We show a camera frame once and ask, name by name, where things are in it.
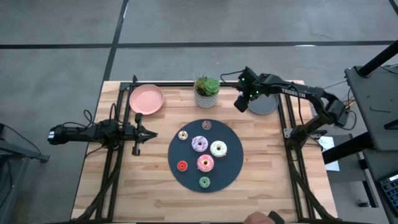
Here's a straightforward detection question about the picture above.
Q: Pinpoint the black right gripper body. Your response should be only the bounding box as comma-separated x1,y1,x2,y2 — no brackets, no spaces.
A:
233,66,269,113

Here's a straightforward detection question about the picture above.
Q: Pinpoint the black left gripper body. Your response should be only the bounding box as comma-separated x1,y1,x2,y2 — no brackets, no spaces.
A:
125,113,147,156

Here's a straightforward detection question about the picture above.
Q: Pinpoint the large purple-iced donut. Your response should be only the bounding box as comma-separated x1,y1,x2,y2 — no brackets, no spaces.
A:
191,135,209,153

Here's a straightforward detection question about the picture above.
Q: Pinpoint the large pink-iced donut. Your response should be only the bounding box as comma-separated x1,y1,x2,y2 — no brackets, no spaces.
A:
197,154,215,173

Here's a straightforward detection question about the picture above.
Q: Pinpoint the large white-iced donut blue drizzle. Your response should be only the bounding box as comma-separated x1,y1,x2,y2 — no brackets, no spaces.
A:
210,140,228,158

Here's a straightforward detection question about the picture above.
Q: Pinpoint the grey plate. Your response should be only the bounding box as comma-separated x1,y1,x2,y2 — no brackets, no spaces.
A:
248,92,280,116

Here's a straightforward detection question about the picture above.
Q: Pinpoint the pink plate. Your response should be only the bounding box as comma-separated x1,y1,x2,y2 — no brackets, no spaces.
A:
129,83,165,116

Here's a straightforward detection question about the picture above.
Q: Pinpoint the succulent in triangle-patterned pot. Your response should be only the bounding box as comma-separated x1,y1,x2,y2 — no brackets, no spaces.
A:
193,74,221,110

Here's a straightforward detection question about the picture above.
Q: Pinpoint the round dark woven placemat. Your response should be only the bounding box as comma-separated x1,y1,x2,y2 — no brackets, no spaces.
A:
167,119,244,194

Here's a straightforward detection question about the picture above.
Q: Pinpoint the white paper sheet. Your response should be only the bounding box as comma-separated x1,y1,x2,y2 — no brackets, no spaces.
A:
318,136,341,172

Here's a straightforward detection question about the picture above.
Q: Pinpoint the black metal stand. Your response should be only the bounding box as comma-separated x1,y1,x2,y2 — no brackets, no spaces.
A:
0,123,50,224

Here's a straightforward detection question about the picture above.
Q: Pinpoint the black diagonal beam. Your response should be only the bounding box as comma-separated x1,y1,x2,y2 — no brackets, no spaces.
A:
322,132,374,165

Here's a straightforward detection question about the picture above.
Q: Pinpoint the grey desk top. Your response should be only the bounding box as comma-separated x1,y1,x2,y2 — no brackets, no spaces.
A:
344,64,398,152

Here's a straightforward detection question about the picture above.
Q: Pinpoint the person's hand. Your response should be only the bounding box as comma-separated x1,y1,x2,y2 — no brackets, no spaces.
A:
243,211,276,224

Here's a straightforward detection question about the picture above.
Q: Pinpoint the black keyboard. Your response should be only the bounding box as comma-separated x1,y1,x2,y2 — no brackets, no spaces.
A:
378,173,398,215

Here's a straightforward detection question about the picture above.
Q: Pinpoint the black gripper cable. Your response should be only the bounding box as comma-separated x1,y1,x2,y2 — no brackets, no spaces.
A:
220,70,246,82

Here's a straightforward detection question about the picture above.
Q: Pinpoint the black aluminium rig frame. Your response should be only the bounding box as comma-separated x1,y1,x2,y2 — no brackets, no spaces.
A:
73,74,338,223

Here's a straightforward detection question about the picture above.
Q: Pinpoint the black post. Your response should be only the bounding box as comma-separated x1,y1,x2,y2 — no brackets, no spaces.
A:
356,39,398,78

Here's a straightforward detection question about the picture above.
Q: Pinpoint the black handle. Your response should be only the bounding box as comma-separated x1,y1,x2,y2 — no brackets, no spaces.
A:
267,210,285,224

